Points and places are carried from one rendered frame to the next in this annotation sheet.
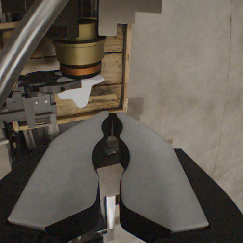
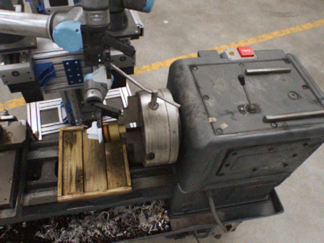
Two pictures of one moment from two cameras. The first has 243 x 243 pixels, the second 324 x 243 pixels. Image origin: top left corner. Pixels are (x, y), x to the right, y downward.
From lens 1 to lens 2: 91 cm
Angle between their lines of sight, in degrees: 70
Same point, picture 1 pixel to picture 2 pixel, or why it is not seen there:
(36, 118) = (84, 113)
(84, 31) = (122, 127)
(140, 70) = not seen: outside the picture
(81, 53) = (113, 125)
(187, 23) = not seen: outside the picture
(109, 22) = (126, 135)
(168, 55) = not seen: outside the picture
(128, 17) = (129, 141)
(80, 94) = (93, 129)
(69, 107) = (69, 160)
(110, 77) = (88, 184)
